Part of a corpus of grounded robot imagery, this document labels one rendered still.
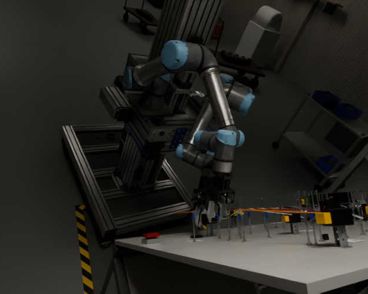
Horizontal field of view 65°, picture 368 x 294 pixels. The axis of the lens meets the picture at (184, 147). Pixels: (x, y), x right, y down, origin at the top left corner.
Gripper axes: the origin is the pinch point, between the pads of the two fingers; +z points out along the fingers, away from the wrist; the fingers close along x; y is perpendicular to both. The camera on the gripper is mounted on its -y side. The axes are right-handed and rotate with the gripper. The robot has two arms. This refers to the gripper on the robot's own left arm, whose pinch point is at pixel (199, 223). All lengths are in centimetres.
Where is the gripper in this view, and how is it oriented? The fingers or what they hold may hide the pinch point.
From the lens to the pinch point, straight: 133.1
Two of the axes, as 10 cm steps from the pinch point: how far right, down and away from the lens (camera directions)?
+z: -2.6, 9.1, -3.2
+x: 8.9, 0.9, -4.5
